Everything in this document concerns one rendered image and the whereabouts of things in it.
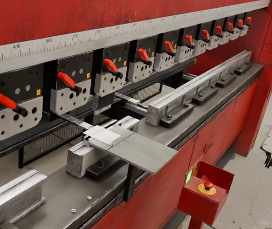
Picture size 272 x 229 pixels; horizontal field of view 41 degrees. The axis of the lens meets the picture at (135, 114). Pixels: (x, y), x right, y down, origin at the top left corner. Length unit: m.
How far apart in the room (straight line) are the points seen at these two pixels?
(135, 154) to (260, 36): 2.20
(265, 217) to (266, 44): 1.38
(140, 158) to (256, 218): 1.75
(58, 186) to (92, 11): 0.58
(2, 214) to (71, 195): 0.25
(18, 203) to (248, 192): 2.25
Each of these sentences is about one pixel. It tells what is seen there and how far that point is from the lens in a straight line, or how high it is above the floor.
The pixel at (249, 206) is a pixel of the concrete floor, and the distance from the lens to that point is 2.93.
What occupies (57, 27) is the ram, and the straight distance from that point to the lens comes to 0.93.
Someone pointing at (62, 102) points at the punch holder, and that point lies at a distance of 1.02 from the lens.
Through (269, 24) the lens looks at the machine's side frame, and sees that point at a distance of 3.21.
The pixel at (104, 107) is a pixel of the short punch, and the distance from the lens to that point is 1.30.
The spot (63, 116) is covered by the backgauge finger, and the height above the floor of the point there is 1.00.
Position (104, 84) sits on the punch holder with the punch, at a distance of 1.16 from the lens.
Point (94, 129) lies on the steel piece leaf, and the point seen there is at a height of 1.00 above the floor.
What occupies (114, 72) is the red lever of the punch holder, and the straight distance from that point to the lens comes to 1.12.
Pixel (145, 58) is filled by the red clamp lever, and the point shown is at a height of 1.28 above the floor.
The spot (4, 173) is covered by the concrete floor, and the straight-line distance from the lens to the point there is 2.81.
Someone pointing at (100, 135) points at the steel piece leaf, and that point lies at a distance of 1.30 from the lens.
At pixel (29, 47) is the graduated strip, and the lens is 0.87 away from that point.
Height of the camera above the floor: 1.64
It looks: 25 degrees down
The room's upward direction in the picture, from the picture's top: 10 degrees clockwise
